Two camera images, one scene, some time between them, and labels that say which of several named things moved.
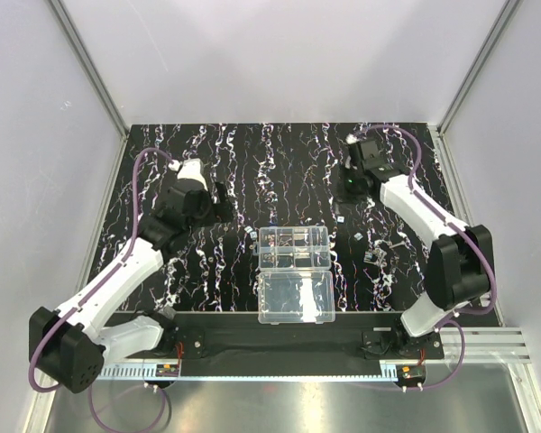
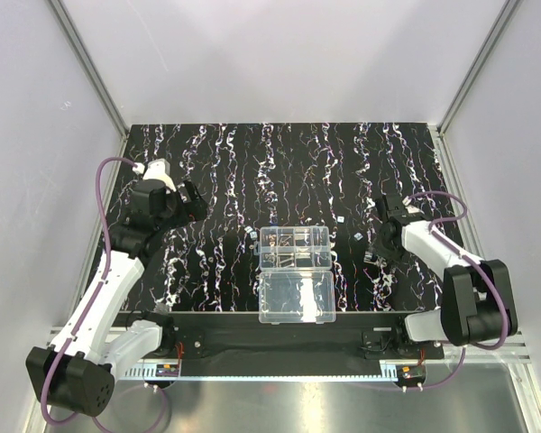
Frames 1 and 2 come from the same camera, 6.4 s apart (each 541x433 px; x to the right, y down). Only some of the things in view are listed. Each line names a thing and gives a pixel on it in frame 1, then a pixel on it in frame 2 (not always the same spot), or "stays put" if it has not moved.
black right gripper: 349,188 -> 380,246
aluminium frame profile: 100,85 stays put
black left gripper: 217,204 -> 186,198
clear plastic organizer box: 295,280 stays put
